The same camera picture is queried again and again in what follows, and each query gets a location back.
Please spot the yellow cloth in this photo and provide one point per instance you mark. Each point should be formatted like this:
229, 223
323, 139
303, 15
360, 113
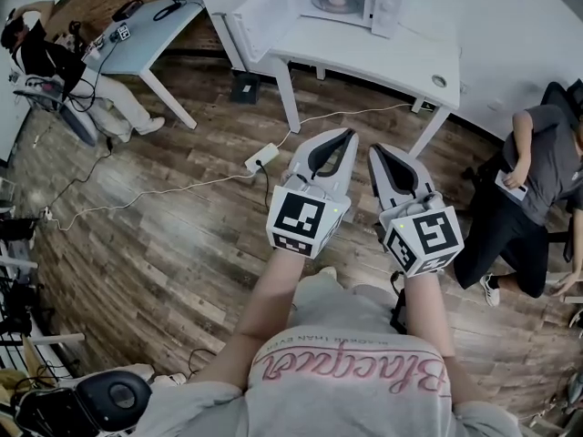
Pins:
11, 383

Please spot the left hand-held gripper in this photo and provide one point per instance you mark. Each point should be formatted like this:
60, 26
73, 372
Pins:
298, 219

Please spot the person's left forearm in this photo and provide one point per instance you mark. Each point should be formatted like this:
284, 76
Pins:
268, 294

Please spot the black office chair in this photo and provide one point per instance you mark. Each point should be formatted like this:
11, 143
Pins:
558, 96

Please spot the grey office chair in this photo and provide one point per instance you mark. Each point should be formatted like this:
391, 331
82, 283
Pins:
77, 125

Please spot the person's white shoe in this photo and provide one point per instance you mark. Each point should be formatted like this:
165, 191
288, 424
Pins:
328, 272

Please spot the person's grey trousers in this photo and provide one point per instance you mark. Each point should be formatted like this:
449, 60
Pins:
328, 298

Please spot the blue-grey table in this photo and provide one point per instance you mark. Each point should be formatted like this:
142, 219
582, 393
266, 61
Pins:
141, 39

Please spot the white table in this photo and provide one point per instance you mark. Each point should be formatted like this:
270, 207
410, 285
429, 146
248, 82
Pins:
364, 53

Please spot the white microwave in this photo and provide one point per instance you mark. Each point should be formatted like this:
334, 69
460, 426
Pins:
259, 25

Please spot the patterned white block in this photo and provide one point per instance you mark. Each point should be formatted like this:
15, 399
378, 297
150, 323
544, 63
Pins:
123, 32

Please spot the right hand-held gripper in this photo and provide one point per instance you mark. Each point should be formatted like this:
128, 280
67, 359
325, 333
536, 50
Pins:
432, 235

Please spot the black waist pack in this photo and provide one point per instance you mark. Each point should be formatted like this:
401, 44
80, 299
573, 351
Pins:
400, 307

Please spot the black floor box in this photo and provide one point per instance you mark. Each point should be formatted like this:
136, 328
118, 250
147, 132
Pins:
245, 88

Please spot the small white power strip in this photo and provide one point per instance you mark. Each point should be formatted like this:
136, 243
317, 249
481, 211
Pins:
48, 214

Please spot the white cloth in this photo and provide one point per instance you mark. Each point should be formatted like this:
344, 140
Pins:
168, 376

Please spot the black case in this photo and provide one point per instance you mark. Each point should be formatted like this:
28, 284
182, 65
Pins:
127, 9

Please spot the person's right forearm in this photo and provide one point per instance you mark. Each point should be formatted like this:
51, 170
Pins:
428, 317

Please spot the white phone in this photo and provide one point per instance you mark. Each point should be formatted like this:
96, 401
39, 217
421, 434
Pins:
510, 185

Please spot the person's grey sweatshirt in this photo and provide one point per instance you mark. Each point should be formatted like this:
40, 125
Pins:
346, 380

